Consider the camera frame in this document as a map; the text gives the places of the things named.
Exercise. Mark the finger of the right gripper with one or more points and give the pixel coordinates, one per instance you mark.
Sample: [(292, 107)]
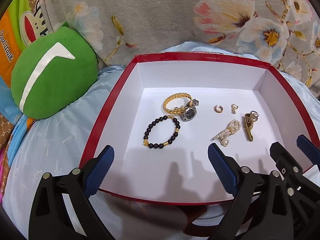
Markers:
[(308, 148), (288, 167)]

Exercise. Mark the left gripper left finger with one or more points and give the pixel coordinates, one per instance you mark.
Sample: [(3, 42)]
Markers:
[(49, 218)]

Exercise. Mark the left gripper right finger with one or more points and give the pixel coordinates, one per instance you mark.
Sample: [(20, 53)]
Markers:
[(260, 208)]

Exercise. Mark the gold wrist watch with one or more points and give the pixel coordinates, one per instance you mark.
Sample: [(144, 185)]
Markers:
[(248, 125)]

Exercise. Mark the gold clasp earring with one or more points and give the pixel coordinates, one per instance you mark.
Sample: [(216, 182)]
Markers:
[(234, 108)]

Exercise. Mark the gold hoop earring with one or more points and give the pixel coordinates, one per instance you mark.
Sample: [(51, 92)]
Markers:
[(218, 109)]

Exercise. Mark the silver wrist watch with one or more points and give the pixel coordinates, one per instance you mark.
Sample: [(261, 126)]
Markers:
[(189, 111)]

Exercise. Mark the gold chain bangle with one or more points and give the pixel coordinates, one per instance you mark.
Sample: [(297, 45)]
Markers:
[(177, 103)]

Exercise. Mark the gold crystal earring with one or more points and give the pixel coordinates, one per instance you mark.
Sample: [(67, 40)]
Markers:
[(254, 116)]

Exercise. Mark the red jewelry box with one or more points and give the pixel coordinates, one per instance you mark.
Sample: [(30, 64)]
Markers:
[(180, 173)]

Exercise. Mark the light blue palm bedsheet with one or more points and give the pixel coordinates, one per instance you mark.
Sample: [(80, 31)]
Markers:
[(55, 145)]

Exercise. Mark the grey floral blanket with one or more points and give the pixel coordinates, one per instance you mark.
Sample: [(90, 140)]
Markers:
[(284, 33)]

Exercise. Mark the green round cushion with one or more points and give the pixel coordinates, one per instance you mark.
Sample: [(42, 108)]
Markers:
[(52, 72)]

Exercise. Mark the colourful cartoon bedspread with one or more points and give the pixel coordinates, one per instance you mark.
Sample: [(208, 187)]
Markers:
[(22, 23)]

